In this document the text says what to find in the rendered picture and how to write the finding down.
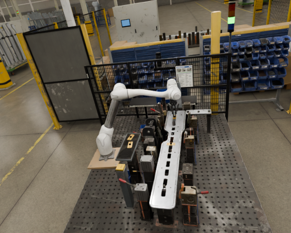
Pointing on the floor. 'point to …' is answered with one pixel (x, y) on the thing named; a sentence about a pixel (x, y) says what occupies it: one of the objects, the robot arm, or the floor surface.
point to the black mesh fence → (171, 78)
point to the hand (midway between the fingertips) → (174, 113)
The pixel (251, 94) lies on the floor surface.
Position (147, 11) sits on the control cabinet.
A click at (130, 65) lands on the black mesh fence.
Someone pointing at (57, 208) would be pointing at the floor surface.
